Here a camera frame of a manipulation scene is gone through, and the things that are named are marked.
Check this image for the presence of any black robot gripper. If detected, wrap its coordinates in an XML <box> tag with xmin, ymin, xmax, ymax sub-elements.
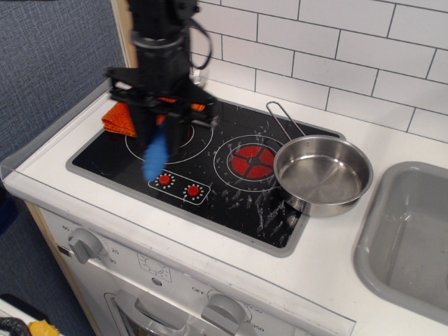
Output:
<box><xmin>107</xmin><ymin>40</ymin><xmax>218</xmax><ymax>157</ymax></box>

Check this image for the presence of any blue handled metal fork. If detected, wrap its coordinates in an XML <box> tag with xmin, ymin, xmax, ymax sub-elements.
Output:
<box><xmin>142</xmin><ymin>124</ymin><xmax>169</xmax><ymax>182</ymax></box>

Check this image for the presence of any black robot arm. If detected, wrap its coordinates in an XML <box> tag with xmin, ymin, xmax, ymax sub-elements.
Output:
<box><xmin>108</xmin><ymin>1</ymin><xmax>218</xmax><ymax>163</ymax></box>

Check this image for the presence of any orange folded cloth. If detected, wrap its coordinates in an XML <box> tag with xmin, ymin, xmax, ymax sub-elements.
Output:
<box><xmin>101</xmin><ymin>97</ymin><xmax>206</xmax><ymax>137</ymax></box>

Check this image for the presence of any black toy stovetop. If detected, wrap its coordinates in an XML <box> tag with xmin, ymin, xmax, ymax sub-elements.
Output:
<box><xmin>65</xmin><ymin>94</ymin><xmax>347</xmax><ymax>259</ymax></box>

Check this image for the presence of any light wooden side panel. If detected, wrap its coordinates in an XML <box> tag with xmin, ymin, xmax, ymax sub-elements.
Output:
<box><xmin>111</xmin><ymin>0</ymin><xmax>138</xmax><ymax>68</ymax></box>

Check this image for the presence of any grey left oven knob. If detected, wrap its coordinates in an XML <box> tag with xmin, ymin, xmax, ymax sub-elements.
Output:
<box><xmin>69</xmin><ymin>228</ymin><xmax>103</xmax><ymax>265</ymax></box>

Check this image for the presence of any grey oven knob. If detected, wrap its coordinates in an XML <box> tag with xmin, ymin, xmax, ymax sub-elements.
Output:
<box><xmin>69</xmin><ymin>228</ymin><xmax>103</xmax><ymax>265</ymax></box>
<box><xmin>201</xmin><ymin>294</ymin><xmax>246</xmax><ymax>335</ymax></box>

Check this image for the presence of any stainless steel pan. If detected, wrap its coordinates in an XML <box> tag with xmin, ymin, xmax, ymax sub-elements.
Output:
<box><xmin>265</xmin><ymin>101</ymin><xmax>374</xmax><ymax>218</ymax></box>

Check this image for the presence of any toy oven door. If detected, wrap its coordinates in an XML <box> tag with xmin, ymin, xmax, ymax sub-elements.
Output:
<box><xmin>104</xmin><ymin>288</ymin><xmax>302</xmax><ymax>336</ymax></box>

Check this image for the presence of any grey right oven knob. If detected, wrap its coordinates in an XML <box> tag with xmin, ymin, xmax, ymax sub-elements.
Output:
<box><xmin>201</xmin><ymin>294</ymin><xmax>246</xmax><ymax>335</ymax></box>

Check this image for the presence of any yellow object at corner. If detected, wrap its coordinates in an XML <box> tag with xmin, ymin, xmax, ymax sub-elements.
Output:
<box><xmin>27</xmin><ymin>320</ymin><xmax>61</xmax><ymax>336</ymax></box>

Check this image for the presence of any grey toy sink basin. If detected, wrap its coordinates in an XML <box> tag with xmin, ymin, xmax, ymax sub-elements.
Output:
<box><xmin>354</xmin><ymin>162</ymin><xmax>447</xmax><ymax>324</ymax></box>

